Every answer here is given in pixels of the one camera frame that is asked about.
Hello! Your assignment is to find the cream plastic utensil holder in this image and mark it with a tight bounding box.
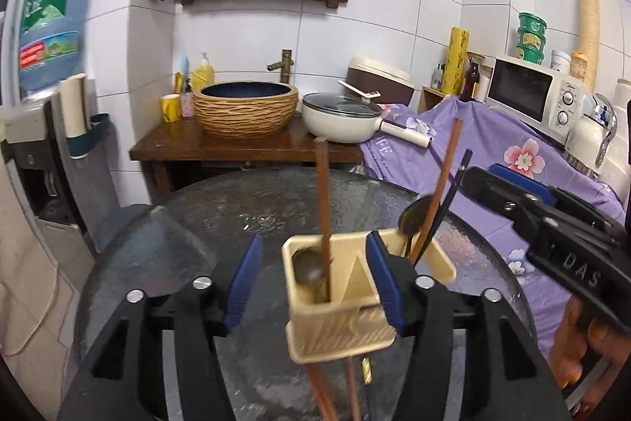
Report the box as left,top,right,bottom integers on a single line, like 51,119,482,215
280,227,459,366

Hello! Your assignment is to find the dark wooden-handled spoon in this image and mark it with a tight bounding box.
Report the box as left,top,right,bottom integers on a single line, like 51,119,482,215
398,196,432,258

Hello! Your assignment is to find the silver metal spoon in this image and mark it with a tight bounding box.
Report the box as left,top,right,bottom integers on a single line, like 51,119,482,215
292,247,326,303

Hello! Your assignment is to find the right hand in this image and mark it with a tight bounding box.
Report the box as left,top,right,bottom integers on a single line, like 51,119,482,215
549,297,630,407

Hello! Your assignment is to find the purple floral cloth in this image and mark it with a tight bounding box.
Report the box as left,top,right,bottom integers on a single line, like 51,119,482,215
360,97,625,355

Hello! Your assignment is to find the round glass table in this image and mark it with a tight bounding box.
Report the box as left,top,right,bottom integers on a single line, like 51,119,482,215
73,167,536,420

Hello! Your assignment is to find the white microwave oven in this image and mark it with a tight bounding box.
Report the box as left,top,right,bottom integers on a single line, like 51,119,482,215
485,56,596,146

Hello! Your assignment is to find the white thermos kettle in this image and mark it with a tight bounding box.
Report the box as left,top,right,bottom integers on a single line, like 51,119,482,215
565,94,618,177

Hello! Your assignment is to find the dark glass bottle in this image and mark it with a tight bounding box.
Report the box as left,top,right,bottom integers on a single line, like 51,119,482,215
460,58,480,103

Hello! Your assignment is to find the yellow roll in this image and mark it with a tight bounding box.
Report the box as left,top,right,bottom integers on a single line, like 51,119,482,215
442,27,470,95

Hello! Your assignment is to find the green containers stack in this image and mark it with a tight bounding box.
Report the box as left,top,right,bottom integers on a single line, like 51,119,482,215
515,12,547,64

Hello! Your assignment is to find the white pan with lid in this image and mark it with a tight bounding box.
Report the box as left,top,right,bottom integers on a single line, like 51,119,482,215
302,93,432,148

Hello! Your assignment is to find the wooden counter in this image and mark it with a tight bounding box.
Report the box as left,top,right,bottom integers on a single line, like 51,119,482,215
128,116,366,200

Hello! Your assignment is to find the brown white rice cooker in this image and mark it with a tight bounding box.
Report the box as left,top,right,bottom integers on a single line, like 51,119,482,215
345,56,414,105

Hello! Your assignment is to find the woven basket sink basin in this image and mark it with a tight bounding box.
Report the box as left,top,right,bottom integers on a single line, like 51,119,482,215
192,81,299,140

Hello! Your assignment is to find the water dispenser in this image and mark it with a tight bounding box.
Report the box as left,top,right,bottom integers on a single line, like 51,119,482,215
4,82,119,259

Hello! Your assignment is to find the yellow mug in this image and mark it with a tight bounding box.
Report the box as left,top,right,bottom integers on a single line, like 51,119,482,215
161,94,182,123

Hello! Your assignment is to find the beige curtain cloth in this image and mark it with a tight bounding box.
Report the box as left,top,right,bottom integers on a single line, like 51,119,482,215
1,163,94,420

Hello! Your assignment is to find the yellow soap bottle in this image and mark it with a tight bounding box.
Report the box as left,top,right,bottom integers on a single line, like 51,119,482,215
190,52,215,92

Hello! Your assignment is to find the paper cup tube holder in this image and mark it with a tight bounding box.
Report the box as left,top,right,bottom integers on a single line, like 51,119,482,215
59,74,111,159

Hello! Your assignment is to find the brass faucet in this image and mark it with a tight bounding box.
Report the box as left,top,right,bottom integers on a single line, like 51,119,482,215
266,49,294,84

